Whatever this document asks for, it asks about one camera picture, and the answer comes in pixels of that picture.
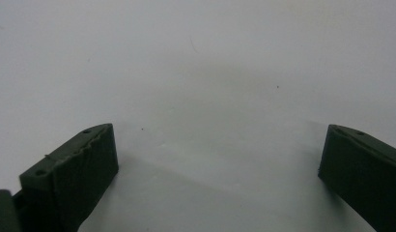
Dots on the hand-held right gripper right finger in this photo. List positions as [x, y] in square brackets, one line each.
[363, 174]

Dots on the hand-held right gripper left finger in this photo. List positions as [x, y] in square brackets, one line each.
[73, 174]

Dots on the white table sheet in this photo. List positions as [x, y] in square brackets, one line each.
[199, 80]

